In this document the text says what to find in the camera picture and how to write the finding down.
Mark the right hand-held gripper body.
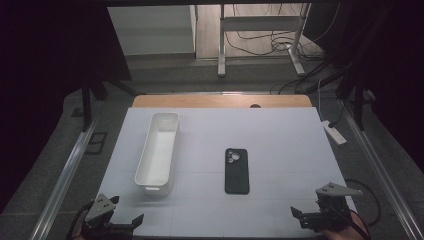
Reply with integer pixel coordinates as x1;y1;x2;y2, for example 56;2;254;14
315;181;364;232

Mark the black metal stand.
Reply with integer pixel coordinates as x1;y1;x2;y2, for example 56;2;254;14
334;63;369;132
79;74;143;133

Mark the white cabinet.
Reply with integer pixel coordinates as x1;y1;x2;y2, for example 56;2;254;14
107;4;198;57

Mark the white power cable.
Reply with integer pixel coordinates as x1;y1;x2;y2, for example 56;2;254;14
317;79;328;123

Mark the black curtain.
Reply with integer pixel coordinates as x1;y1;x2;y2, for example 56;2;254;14
304;0;424;174
0;0;133;208

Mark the person's right hand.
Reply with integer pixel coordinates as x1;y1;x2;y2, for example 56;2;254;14
319;226;369;240

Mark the white tag on table edge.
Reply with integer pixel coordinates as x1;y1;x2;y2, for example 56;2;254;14
321;119;348;146

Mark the white plastic storage bin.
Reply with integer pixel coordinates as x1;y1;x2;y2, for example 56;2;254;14
133;112;180;196

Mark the white desk frame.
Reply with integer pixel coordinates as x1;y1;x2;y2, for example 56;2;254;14
217;3;312;78

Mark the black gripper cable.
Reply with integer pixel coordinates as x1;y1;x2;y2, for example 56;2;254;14
333;179;382;240
65;200;95;240

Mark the white table mat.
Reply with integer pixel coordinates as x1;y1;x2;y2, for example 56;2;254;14
97;106;358;239

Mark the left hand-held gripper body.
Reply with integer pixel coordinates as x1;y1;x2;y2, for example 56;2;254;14
80;193;135;240

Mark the black floor plate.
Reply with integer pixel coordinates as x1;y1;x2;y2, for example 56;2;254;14
84;131;108;156

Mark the black phone case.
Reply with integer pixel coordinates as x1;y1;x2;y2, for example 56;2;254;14
224;147;251;196

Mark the aluminium rail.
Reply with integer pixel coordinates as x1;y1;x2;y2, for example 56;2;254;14
339;98;424;240
29;118;99;240

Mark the tangle of black floor cables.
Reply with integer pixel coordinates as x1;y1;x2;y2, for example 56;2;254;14
225;3;334;63

